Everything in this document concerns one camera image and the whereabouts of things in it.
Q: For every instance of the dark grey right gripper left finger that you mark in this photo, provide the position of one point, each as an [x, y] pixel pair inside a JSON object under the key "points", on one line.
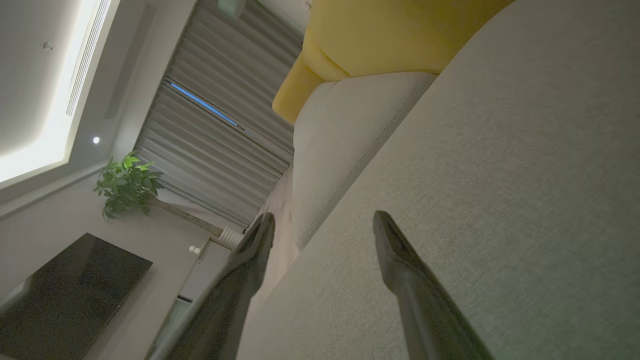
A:
{"points": [[225, 300]]}

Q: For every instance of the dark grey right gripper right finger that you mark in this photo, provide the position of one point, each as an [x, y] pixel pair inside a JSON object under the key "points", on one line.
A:
{"points": [[425, 310]]}

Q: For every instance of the pale green TV cabinet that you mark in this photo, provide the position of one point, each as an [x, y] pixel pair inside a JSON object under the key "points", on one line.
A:
{"points": [[205, 272]]}

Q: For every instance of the small white round ornament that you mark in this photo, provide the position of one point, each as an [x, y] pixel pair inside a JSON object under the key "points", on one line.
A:
{"points": [[194, 249]]}

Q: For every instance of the green potted plant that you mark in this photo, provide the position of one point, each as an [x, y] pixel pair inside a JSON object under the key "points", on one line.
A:
{"points": [[127, 185]]}

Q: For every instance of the black flat television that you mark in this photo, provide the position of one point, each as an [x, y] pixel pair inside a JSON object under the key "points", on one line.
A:
{"points": [[70, 300]]}

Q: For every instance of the small grey sofa cushion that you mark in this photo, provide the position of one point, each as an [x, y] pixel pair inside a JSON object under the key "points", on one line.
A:
{"points": [[340, 140]]}

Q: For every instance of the grey pleated curtain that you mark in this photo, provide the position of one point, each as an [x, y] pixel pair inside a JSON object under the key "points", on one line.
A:
{"points": [[220, 75]]}

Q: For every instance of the yellow sofa backrest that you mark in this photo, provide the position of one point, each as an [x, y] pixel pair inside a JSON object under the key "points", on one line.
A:
{"points": [[380, 35]]}

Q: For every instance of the white ceiling air vent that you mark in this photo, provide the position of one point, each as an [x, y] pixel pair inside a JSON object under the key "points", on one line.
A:
{"points": [[85, 55]]}

